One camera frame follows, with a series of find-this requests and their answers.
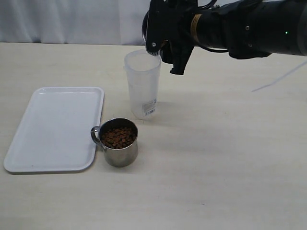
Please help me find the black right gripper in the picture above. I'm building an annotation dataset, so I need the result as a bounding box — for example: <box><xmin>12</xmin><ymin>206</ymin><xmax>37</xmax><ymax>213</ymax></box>
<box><xmin>144</xmin><ymin>0</ymin><xmax>198</xmax><ymax>75</ymax></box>

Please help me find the steel mug with kibble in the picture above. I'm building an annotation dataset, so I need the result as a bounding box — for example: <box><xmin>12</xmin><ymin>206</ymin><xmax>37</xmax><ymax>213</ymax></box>
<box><xmin>91</xmin><ymin>117</ymin><xmax>138</xmax><ymax>168</ymax></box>

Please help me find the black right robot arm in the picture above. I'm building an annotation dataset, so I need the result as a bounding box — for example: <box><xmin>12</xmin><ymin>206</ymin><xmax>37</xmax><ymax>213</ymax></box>
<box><xmin>142</xmin><ymin>0</ymin><xmax>307</xmax><ymax>75</ymax></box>

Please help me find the clear plastic tall container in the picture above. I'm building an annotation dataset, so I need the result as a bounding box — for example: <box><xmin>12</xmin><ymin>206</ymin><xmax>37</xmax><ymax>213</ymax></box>
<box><xmin>124</xmin><ymin>49</ymin><xmax>161</xmax><ymax>120</ymax></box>

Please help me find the white curtain backdrop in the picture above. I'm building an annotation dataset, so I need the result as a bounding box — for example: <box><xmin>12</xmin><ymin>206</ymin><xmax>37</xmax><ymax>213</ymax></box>
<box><xmin>0</xmin><ymin>0</ymin><xmax>307</xmax><ymax>47</ymax></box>

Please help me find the white zip tie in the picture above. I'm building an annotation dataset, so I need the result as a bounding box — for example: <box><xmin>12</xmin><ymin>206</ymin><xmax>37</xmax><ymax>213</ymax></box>
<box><xmin>251</xmin><ymin>61</ymin><xmax>307</xmax><ymax>92</ymax></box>

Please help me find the white plastic tray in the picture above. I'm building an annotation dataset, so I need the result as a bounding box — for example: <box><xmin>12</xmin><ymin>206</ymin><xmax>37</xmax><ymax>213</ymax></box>
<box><xmin>3</xmin><ymin>87</ymin><xmax>104</xmax><ymax>173</ymax></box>

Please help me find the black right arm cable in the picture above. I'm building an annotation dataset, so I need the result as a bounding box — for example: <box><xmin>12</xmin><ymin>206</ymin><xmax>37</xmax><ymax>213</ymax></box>
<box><xmin>201</xmin><ymin>45</ymin><xmax>230</xmax><ymax>53</ymax></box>

